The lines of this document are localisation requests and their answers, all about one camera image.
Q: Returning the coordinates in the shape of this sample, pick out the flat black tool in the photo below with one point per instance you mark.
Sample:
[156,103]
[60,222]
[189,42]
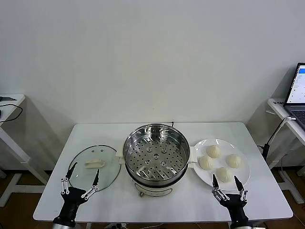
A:
[8,97]

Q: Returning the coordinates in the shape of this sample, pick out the stainless steel steamer basket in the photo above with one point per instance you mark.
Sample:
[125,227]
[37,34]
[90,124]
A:
[156,140]

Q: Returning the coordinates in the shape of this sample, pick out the white steamed baozi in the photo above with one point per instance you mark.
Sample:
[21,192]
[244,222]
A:
[213,151]
[206,163]
[234,161]
[225,174]

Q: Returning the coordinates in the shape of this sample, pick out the grey open laptop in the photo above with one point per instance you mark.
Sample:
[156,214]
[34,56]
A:
[297,90]

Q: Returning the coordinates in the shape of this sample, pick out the white oval plate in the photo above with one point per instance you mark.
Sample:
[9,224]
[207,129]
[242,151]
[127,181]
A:
[240,176]

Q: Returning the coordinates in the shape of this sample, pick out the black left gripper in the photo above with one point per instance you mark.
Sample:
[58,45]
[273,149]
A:
[71,200]

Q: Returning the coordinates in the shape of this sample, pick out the round glass pot lid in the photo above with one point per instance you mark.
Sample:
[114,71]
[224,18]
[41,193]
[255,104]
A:
[104,176]

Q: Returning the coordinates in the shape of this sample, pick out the black printed label sticker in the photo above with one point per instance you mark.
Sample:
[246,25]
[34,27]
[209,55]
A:
[279,102]

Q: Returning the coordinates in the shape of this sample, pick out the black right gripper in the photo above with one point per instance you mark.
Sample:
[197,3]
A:
[234,205]

